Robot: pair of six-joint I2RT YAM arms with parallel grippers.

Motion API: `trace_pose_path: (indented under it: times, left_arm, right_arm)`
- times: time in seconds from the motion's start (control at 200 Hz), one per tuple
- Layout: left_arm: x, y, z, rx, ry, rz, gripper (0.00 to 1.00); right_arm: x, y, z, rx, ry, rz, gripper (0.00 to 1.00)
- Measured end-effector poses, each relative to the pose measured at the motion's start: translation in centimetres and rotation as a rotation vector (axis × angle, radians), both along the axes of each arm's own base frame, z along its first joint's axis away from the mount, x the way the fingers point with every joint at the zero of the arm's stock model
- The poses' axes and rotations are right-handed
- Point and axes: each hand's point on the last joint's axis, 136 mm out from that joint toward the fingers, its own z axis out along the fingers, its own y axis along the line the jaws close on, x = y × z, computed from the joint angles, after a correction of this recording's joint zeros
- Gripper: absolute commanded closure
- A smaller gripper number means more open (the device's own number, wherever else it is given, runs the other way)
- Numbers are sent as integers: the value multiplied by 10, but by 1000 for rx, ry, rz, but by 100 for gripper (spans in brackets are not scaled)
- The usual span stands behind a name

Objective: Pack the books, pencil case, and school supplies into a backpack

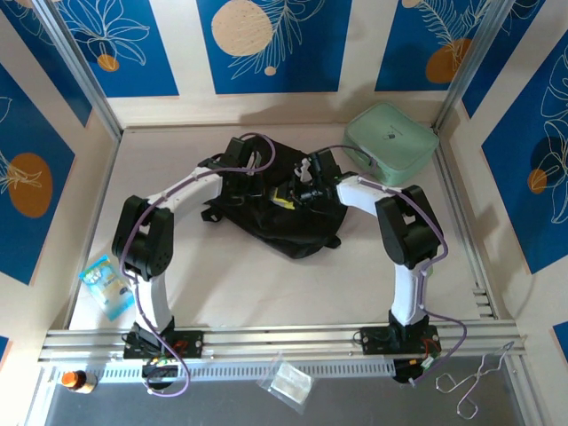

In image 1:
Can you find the black backpack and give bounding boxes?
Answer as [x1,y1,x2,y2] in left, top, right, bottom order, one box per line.
[200,135,350,261]

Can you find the mint green zip case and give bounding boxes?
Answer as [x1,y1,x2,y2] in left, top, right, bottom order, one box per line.
[341,101,440,187]

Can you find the clear bag with white pad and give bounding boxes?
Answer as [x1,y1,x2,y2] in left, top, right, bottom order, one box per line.
[258,351,317,406]

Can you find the light blue snack packet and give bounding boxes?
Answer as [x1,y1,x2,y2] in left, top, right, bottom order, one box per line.
[78,253,135,321]

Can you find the brown bottle with orange cap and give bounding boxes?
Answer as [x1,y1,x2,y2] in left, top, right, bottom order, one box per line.
[60,369,98,395]

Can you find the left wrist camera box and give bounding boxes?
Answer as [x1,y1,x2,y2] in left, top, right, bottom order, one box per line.
[246,148,265,177]

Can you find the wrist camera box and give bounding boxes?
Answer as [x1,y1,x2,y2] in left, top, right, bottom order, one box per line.
[246,148,265,177]
[293,157,317,184]

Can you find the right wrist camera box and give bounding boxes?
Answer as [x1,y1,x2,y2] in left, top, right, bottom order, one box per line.
[293,157,317,184]

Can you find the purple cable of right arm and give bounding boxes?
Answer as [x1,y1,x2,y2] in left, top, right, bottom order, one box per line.
[315,145,469,386]

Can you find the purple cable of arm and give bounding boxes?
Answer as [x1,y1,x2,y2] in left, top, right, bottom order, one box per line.
[118,132,279,397]
[315,145,469,386]

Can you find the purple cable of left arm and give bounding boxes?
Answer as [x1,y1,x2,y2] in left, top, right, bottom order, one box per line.
[118,132,279,397]

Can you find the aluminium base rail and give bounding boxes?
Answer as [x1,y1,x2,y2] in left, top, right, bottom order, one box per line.
[37,319,528,364]

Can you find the aluminium frame post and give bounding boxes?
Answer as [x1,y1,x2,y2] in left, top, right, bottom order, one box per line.
[433,0,507,132]
[31,0,124,141]

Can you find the grey slotted cable duct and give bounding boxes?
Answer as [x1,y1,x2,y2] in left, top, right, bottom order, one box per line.
[38,358,397,379]

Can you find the small circuit board with wires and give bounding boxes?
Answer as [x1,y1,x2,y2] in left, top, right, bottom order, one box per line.
[140,354,178,379]
[393,354,438,383]

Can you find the aluminium side rail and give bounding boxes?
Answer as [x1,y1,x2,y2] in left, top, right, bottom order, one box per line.
[432,132,499,321]

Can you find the metal wire tongs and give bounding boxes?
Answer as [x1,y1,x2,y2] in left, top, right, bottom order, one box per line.
[434,340,517,419]

